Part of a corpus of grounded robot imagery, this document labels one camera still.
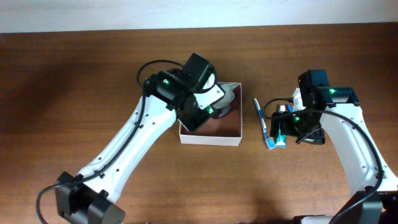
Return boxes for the green toothpaste tube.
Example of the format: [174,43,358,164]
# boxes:
[275,105,286,148]

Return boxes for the clear soap pump bottle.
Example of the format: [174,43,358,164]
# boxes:
[211,82,239,119]

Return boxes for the blue white toothbrush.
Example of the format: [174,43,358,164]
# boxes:
[253,98,275,149]

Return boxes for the blue disposable razor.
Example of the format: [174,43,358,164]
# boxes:
[287,105,293,113]

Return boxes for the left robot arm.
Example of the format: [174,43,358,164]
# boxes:
[55,54,224,223]

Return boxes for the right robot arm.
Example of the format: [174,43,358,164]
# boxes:
[270,70,397,223]

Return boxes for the white cardboard box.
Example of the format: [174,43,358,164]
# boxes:
[178,82,243,146]

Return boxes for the right black cable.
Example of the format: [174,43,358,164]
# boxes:
[263,96,386,224]

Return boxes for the black cable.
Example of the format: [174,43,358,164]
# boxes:
[35,59,185,224]
[263,96,386,224]

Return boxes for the left black cable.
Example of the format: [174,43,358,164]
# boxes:
[35,59,185,224]

